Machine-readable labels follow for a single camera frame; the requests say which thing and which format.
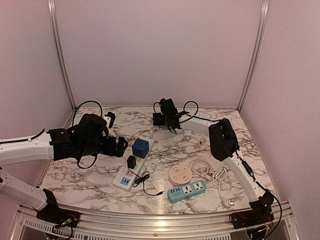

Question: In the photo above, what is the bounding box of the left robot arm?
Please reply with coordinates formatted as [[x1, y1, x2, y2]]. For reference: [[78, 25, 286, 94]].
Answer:
[[0, 112, 128, 223]]

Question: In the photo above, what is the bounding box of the teal power strip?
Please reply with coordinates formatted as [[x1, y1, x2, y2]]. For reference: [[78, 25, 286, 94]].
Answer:
[[167, 180, 207, 203]]

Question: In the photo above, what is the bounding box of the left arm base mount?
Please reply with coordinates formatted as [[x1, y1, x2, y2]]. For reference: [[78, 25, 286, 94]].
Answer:
[[34, 188, 80, 228]]

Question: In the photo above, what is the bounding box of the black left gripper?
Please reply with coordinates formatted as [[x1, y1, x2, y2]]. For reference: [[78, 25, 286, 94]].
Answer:
[[78, 136, 128, 158]]

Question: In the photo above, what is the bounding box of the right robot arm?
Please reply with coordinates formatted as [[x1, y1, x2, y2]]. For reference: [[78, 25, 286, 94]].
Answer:
[[153, 98, 278, 224]]

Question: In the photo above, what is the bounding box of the white USB charger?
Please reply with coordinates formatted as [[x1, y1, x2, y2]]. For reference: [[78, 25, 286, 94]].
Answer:
[[183, 130, 192, 141]]

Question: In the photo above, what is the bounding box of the aluminium frame post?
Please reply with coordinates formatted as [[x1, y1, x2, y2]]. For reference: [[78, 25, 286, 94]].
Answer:
[[237, 0, 270, 113], [47, 0, 77, 111]]

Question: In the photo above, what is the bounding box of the blue cube power socket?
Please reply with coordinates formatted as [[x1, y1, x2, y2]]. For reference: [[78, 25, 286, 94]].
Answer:
[[132, 138, 150, 159]]

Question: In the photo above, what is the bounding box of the white multicolour power strip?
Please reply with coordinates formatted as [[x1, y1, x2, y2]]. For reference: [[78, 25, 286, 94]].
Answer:
[[112, 137, 155, 192]]

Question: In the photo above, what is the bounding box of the black power adapter with cable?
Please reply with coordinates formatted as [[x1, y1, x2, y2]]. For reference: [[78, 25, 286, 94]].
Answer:
[[126, 154, 165, 197]]

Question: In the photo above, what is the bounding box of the pink USB cable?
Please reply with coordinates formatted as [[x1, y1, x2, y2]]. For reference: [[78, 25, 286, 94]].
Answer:
[[192, 136, 210, 151]]

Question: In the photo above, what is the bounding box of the right aluminium frame post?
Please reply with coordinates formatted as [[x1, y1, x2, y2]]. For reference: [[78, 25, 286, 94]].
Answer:
[[237, 0, 270, 113]]

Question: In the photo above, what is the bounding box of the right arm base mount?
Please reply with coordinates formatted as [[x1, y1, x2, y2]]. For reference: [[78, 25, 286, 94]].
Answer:
[[229, 195, 275, 229]]

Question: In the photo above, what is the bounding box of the pink round power socket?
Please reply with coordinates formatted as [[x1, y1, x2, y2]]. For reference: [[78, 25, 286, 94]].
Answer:
[[168, 164, 193, 187]]

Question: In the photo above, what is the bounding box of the left aluminium frame post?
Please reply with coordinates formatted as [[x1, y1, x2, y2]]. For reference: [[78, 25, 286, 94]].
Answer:
[[47, 0, 77, 111]]

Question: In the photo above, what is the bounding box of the aluminium front rail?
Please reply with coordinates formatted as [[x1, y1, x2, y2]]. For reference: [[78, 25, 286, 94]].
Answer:
[[8, 201, 301, 240]]

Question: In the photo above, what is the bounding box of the white teal strip cable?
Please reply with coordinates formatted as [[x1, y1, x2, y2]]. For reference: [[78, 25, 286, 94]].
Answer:
[[206, 164, 237, 208]]

